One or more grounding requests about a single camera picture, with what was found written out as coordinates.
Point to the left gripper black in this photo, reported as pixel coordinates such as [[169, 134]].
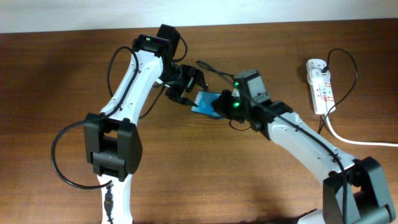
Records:
[[193, 74]]

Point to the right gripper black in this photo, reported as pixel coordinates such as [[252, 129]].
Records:
[[221, 103]]

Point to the blue Samsung Galaxy smartphone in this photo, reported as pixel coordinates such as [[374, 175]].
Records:
[[203, 103]]

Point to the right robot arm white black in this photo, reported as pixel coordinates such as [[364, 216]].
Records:
[[354, 190]]

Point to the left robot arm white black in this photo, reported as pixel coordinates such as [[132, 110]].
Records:
[[113, 145]]

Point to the white charger adapter plug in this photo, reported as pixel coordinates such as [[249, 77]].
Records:
[[316, 68]]

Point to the white power strip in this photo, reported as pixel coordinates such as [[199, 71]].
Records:
[[321, 92]]

